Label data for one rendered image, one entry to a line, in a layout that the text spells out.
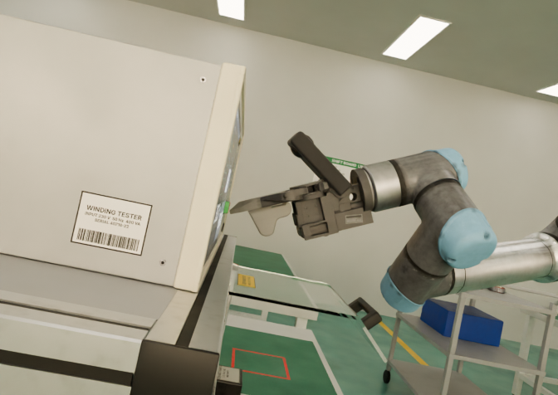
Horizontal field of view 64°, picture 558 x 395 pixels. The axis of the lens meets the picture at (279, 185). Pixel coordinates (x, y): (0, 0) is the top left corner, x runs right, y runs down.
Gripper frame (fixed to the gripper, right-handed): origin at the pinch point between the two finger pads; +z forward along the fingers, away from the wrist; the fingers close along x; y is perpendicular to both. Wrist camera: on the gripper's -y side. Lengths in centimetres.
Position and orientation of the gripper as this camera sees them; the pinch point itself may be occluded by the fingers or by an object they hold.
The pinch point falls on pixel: (237, 205)
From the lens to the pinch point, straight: 68.5
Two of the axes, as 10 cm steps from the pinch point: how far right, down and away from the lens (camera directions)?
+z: -9.7, 2.2, -0.8
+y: 2.2, 9.8, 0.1
